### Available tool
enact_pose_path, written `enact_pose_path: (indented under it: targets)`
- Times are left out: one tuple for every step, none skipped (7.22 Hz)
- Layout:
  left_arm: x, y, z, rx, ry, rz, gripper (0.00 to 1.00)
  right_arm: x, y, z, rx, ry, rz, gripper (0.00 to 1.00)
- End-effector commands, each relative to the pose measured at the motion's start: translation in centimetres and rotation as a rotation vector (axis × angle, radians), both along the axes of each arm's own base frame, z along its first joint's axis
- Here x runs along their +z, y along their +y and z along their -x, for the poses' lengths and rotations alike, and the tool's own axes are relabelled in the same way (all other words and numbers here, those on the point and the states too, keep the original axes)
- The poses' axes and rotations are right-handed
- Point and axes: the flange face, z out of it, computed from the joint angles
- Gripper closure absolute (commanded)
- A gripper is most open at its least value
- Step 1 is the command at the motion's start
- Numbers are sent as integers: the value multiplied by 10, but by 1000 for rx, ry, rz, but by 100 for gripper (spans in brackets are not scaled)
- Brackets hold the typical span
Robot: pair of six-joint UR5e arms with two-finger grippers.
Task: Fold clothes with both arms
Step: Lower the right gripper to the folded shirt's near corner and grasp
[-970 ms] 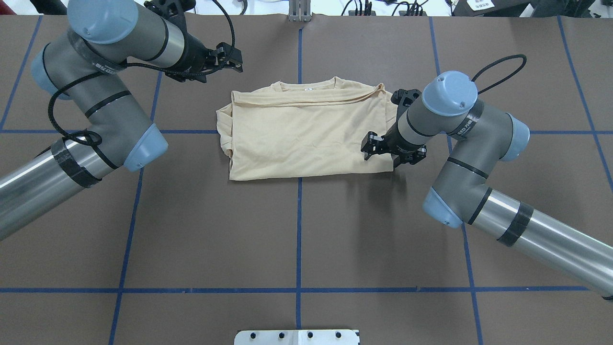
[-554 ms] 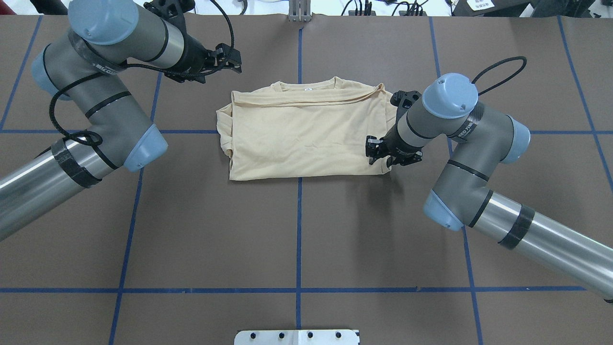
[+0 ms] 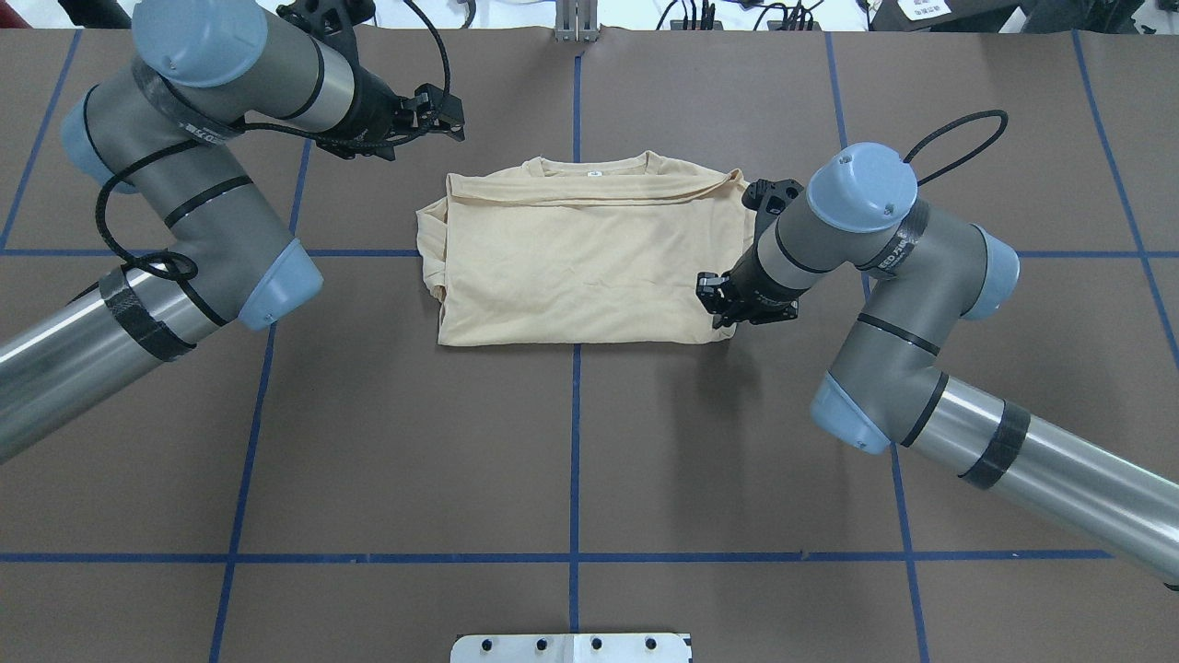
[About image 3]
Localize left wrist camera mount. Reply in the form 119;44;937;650
276;0;376;41

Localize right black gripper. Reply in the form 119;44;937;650
694;247;801;329

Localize beige long sleeve shirt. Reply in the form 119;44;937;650
416;151;755;347

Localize aluminium frame post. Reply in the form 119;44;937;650
554;0;601;42

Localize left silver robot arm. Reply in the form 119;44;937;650
1;1;466;460

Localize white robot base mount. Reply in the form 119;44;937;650
449;634;694;662

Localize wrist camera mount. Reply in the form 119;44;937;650
740;178;804;239
276;0;376;41

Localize wrist camera black cable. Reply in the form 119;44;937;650
903;110;1010;188

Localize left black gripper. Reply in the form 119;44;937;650
320;70;466;159

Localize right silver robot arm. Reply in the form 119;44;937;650
694;143;1178;590

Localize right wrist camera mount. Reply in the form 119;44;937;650
740;178;804;239

